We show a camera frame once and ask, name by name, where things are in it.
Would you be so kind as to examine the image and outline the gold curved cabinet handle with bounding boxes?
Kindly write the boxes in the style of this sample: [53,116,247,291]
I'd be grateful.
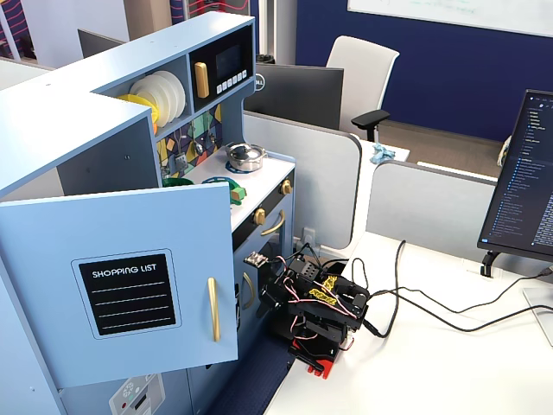
[241,271,256,310]

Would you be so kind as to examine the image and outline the white and yellow plates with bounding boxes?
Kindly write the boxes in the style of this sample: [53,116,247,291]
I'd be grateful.
[128,73,175,129]

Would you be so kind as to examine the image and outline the gold microwave handle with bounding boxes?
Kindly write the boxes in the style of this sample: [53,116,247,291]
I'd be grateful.
[193,61,211,100]

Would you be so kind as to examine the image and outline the gold straight door handle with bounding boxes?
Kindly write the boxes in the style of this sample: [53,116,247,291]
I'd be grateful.
[207,276,223,343]

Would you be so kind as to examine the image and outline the white whiteboard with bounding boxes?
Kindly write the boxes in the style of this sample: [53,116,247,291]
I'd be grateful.
[346,0,553,38]

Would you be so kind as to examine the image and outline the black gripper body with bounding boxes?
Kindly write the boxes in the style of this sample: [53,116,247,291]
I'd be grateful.
[260,258,300,300]

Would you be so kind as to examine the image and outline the white office chair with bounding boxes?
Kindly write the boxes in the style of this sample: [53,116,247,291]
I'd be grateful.
[325,35,401,144]

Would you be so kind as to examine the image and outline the light blue crumpled cloth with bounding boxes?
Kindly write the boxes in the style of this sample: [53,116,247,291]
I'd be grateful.
[369,144,397,166]

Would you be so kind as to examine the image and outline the grey toy spatula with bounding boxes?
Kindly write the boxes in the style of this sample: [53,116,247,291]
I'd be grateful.
[171,137,190,169]

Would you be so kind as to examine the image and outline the monitor showing code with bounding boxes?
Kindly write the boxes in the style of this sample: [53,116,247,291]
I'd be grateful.
[476,88,553,264]

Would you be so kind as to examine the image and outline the yellow toy plate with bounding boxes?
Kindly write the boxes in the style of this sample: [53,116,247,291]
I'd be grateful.
[118,93,161,127]

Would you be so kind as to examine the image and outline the toy microwave with yellow handle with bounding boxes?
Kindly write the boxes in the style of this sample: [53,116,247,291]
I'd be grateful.
[188,26,255,114]

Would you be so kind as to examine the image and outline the rounded grey desk divider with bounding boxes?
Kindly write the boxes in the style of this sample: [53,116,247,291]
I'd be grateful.
[241,109,364,252]
[364,160,499,265]

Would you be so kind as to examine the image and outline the grey wall socket box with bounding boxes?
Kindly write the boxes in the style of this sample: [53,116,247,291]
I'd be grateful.
[301,226,321,257]

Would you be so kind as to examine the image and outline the black monitor stand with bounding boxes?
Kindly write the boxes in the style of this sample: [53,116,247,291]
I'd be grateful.
[480,249,507,278]

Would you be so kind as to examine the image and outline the black usb cable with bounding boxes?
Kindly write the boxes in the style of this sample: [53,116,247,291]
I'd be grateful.
[374,265,553,313]

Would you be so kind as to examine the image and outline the red robot base clamp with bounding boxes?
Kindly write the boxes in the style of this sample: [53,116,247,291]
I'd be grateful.
[288,338,338,380]

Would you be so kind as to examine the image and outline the white toy plate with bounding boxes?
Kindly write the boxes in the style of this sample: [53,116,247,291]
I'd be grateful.
[150,69,188,126]

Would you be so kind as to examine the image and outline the blue shopping list cabinet door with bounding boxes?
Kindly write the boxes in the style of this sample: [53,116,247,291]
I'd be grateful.
[0,181,240,389]

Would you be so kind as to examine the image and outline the silver pot lid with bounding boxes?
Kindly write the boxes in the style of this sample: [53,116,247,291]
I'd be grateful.
[228,143,261,161]

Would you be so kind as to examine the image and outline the gold curved oven handle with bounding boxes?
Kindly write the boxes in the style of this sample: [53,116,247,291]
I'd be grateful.
[260,209,287,237]

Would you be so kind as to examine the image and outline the silver toy pot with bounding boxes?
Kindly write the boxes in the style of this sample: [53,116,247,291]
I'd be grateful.
[225,142,269,174]

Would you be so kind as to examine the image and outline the silver laptop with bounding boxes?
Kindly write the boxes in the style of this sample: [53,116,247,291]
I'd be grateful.
[521,286,553,348]

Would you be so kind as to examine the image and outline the black dell monitor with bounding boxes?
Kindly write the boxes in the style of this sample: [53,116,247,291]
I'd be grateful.
[243,63,346,131]

